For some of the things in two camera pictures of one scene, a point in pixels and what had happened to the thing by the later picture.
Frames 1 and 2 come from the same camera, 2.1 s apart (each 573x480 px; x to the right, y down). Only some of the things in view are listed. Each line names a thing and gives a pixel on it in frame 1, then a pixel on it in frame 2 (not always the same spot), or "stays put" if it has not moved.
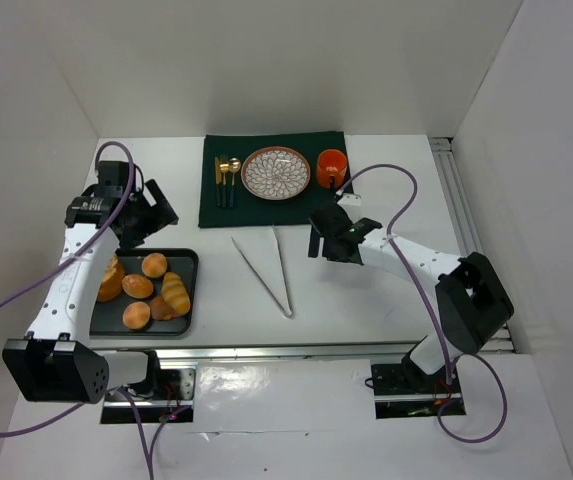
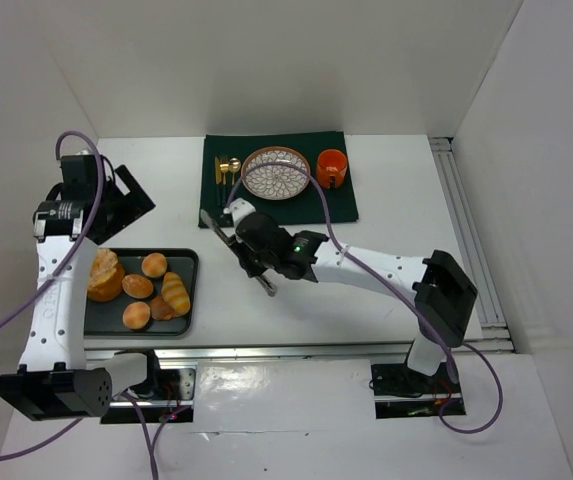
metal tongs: (283, 273) -> (268, 285)
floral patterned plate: (275, 173) stays put
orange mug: (331, 163) stays put
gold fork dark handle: (224, 168) stays put
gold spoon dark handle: (234, 166) stays put
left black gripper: (151, 211) -> (129, 201)
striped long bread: (175, 293) stays put
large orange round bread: (111, 287) stays put
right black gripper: (324, 232) -> (242, 255)
